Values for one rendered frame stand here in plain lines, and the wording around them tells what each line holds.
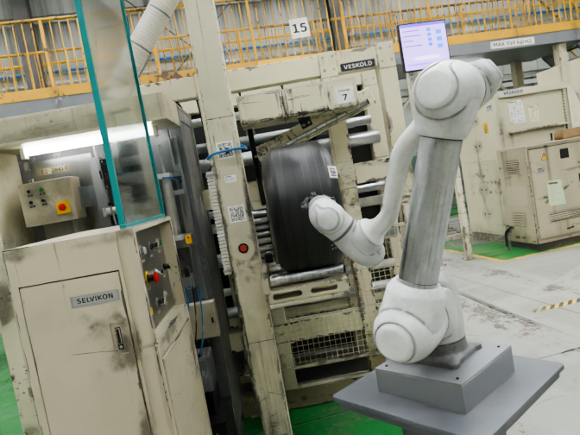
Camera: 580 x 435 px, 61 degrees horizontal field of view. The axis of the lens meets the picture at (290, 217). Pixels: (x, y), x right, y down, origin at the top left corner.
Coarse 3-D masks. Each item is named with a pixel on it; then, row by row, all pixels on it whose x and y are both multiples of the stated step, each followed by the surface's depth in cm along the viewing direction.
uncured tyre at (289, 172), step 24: (312, 144) 218; (264, 168) 213; (288, 168) 206; (312, 168) 206; (288, 192) 202; (336, 192) 205; (288, 216) 201; (288, 240) 205; (312, 240) 205; (288, 264) 214; (312, 264) 216
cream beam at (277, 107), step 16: (336, 80) 246; (352, 80) 246; (240, 96) 245; (256, 96) 244; (272, 96) 245; (288, 96) 245; (304, 96) 245; (320, 96) 246; (240, 112) 245; (256, 112) 245; (272, 112) 245; (288, 112) 246; (304, 112) 246; (320, 112) 249; (336, 112) 258; (256, 128) 268
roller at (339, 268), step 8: (336, 264) 219; (296, 272) 218; (304, 272) 218; (312, 272) 218; (320, 272) 217; (328, 272) 218; (336, 272) 218; (344, 272) 219; (272, 280) 217; (280, 280) 217; (288, 280) 217; (296, 280) 218; (304, 280) 219
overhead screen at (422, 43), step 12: (408, 24) 567; (420, 24) 570; (432, 24) 573; (444, 24) 576; (408, 36) 567; (420, 36) 570; (432, 36) 573; (444, 36) 576; (408, 48) 568; (420, 48) 571; (432, 48) 574; (444, 48) 577; (408, 60) 569; (420, 60) 571; (432, 60) 574
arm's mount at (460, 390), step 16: (480, 352) 144; (496, 352) 142; (384, 368) 147; (400, 368) 145; (416, 368) 142; (432, 368) 140; (464, 368) 136; (480, 368) 134; (496, 368) 139; (512, 368) 145; (384, 384) 147; (400, 384) 142; (416, 384) 138; (432, 384) 134; (448, 384) 130; (464, 384) 128; (480, 384) 133; (496, 384) 138; (416, 400) 139; (432, 400) 135; (448, 400) 131; (464, 400) 127; (480, 400) 132
